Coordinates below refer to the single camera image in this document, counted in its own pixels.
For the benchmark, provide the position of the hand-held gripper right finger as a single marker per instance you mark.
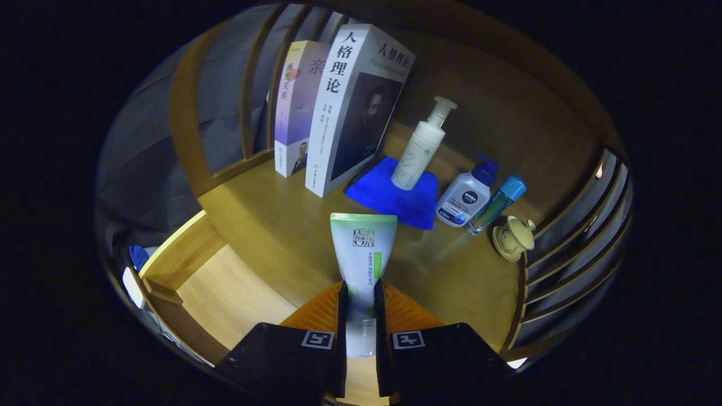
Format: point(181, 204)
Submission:
point(381, 338)

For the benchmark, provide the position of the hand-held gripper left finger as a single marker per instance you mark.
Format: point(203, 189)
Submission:
point(342, 338)

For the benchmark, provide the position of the green white tube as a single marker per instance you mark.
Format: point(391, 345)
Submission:
point(364, 254)

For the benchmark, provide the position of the brown wooden drawer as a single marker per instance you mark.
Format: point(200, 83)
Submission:
point(225, 293)

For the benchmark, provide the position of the wooden countertop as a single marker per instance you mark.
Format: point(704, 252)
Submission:
point(282, 225)

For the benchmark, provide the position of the brown wooden cabinet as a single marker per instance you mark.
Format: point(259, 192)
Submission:
point(507, 113)

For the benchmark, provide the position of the blue folded cloth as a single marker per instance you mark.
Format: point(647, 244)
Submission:
point(383, 197)

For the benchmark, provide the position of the white bottle blue pump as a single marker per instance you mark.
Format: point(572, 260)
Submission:
point(462, 200)

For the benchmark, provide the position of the yellow ceramic lidded teacup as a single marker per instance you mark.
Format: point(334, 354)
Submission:
point(513, 237)

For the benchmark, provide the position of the teal blue bottle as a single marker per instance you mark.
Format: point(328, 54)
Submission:
point(496, 203)

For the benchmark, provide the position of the small blue object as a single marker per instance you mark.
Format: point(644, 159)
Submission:
point(139, 256)

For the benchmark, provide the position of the thick white book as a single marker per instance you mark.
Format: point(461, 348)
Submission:
point(338, 113)

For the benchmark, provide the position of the purple book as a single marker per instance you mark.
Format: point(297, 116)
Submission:
point(296, 113)

